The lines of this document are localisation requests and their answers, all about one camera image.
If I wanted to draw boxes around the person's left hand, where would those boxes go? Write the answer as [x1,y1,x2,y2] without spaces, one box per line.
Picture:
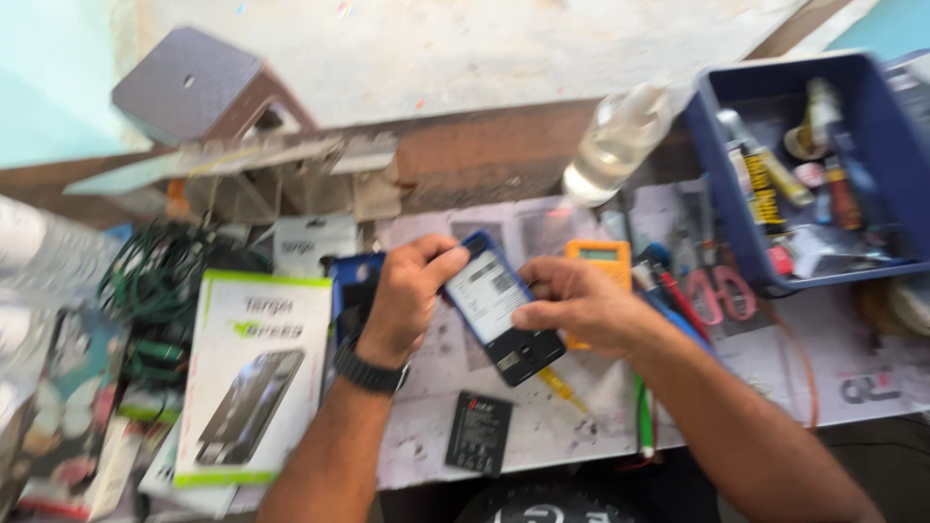
[356,232,471,369]

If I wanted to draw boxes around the person's right hand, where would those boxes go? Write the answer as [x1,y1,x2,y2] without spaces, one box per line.
[511,256,659,361]

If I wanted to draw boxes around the blue-edged mobile phone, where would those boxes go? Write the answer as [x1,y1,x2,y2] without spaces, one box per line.
[439,229,568,388]

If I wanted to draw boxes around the blue phone back cover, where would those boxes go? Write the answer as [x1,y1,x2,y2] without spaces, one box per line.
[330,251,388,351]

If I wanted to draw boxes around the yellow multimeter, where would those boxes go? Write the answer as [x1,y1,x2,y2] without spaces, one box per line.
[564,239,634,352]

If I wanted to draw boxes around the black wrist watch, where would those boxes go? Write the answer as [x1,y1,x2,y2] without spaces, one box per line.
[333,340,412,395]

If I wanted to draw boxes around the red probe pen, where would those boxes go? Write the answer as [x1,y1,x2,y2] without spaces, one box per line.
[652,263,712,344]

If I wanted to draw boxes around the white label phone battery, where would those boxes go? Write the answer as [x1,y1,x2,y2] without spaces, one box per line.
[444,250,533,344]

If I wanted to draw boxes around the small grey packet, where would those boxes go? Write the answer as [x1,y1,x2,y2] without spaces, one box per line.
[274,215,359,278]

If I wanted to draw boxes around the black phone battery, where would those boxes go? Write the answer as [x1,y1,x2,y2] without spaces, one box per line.
[444,390,514,479]

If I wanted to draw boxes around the white green screen protector box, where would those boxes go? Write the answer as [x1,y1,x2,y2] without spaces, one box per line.
[173,269,334,488]

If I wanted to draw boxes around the clear plastic bottle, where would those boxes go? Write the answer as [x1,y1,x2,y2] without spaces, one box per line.
[562,80,674,209]

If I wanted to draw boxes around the wooden scrap rack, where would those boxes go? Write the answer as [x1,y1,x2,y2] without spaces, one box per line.
[63,133,403,225]

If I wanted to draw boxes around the blue plastic bin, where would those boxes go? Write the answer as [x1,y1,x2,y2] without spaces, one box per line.
[682,49,930,293]

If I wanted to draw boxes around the person's black shirt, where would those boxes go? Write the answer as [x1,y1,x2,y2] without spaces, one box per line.
[453,449,722,523]

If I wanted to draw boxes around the yellow black glue tube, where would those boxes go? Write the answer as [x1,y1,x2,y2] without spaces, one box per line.
[715,109,791,235]

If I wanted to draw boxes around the small yellow tube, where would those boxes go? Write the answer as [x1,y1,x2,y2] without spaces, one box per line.
[756,145,816,209]

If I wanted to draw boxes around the printed paper sheet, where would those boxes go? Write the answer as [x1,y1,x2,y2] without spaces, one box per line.
[372,180,930,492]

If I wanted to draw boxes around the tape roll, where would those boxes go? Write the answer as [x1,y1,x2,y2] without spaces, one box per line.
[783,123,831,162]

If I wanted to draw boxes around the brown small bottle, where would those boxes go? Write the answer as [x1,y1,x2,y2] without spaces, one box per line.
[824,156,864,232]

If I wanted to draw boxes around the brown plastic stool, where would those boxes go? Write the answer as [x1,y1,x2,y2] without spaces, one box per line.
[110,26,318,148]

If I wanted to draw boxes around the small white dropper bottle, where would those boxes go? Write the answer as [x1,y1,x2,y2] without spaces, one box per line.
[803,76,845,157]

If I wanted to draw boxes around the butterfly print phone case packet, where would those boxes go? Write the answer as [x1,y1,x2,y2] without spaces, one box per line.
[13,311,130,513]

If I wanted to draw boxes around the heap of clear plastic packets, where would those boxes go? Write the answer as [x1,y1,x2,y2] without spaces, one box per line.
[0,195,123,437]

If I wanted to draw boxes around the yellow handle screwdriver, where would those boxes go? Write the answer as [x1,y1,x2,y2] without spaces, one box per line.
[537,366,591,416]

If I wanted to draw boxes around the blue handle tool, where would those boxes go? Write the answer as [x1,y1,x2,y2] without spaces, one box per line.
[642,289,720,358]

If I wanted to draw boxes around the green handle tool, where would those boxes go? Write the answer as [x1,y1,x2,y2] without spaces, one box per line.
[634,372,656,460]

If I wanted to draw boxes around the pink handle scissors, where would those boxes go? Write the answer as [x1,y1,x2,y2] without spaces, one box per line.
[682,263,758,327]

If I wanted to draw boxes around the orange wire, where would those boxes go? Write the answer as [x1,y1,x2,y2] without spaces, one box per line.
[756,296,822,430]

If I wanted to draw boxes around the green coiled cable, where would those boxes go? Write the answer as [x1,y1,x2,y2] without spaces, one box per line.
[96,220,271,387]

